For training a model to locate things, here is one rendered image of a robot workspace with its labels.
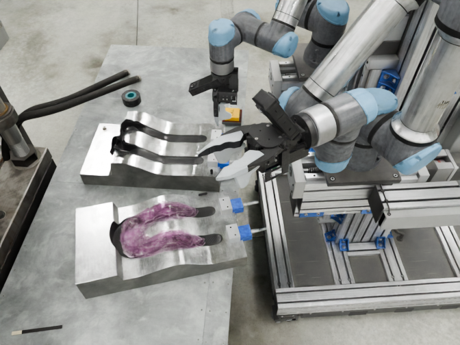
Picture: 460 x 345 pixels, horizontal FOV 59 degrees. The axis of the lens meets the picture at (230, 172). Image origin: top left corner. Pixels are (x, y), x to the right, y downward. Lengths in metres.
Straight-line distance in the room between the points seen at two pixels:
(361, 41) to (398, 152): 0.32
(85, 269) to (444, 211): 1.09
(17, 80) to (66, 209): 2.19
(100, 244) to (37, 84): 2.36
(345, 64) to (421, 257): 1.43
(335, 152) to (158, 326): 0.72
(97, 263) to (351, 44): 0.89
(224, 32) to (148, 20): 2.82
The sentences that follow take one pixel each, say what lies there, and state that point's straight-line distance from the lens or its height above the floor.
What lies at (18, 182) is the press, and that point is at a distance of 1.71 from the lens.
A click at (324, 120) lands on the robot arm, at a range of 0.77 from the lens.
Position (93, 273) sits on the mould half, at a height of 0.91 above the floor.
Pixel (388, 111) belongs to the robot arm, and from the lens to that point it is 1.15.
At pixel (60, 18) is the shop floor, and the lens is 4.24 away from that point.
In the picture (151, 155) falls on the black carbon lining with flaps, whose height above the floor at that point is 0.90.
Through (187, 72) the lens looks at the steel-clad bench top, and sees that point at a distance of 1.98.
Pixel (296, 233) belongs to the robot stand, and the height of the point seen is 0.21.
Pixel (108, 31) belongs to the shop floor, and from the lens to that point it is 3.91.
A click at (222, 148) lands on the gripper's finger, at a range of 0.73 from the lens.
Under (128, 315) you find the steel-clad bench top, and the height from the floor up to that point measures 0.80.
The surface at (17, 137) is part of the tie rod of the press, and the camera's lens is 1.67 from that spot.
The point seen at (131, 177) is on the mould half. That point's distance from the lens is 1.48.
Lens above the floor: 1.99
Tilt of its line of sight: 51 degrees down
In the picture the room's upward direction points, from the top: straight up
